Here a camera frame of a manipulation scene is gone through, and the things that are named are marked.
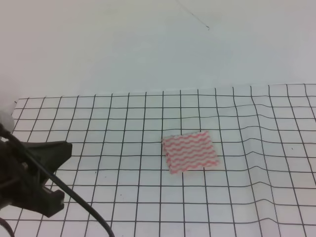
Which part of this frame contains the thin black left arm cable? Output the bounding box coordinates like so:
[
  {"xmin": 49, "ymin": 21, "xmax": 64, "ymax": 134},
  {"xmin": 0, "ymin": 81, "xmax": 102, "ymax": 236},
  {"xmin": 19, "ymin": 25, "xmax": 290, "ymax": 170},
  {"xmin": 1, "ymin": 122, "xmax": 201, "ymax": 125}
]
[{"xmin": 0, "ymin": 217, "xmax": 15, "ymax": 237}]

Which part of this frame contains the pink wavy striped towel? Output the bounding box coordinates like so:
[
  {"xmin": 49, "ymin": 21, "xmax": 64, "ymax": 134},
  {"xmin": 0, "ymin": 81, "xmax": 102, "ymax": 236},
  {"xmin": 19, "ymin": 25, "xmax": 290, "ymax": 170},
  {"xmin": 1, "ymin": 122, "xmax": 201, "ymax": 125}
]
[{"xmin": 161, "ymin": 131, "xmax": 220, "ymax": 174}]

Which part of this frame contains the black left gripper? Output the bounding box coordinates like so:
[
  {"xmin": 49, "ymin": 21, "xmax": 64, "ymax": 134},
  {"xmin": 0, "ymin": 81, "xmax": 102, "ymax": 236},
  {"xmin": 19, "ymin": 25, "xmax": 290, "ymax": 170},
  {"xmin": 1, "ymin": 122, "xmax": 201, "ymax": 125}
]
[{"xmin": 0, "ymin": 139, "xmax": 73, "ymax": 217}]

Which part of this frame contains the black left camera cable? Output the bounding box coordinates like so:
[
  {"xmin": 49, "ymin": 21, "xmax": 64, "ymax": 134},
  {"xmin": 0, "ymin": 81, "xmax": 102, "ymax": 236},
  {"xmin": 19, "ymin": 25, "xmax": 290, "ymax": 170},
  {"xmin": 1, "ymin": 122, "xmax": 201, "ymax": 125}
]
[{"xmin": 0, "ymin": 123, "xmax": 116, "ymax": 237}]

